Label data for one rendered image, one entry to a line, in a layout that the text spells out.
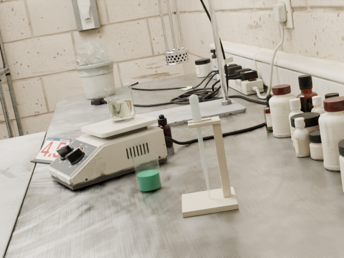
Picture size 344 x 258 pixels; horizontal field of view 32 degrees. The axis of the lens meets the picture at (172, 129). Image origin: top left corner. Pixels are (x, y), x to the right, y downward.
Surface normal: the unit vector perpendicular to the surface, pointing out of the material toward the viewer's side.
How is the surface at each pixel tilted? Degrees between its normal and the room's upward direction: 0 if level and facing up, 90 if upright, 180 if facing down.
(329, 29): 90
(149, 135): 90
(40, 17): 90
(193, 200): 0
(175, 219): 0
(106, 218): 0
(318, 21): 90
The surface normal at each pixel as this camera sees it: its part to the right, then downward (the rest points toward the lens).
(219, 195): -0.17, -0.96
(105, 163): 0.48, 0.11
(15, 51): 0.14, 0.18
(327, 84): -0.98, 0.19
